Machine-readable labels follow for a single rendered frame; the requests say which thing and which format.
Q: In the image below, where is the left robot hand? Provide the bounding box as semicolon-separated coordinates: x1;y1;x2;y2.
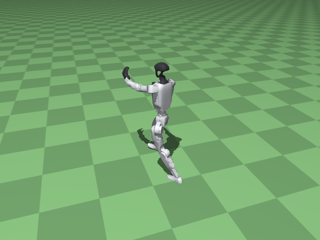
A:
122;67;131;80

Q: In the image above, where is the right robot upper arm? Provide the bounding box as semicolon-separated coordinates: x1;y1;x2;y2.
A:
169;78;176;96

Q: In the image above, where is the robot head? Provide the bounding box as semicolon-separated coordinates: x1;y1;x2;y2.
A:
154;62;170;85

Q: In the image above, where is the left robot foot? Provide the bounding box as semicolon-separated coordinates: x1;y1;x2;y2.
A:
167;174;183;184

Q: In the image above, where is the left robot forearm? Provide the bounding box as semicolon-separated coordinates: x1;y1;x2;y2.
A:
125;77;139;90

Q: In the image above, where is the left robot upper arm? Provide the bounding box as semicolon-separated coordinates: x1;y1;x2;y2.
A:
136;83;158;94

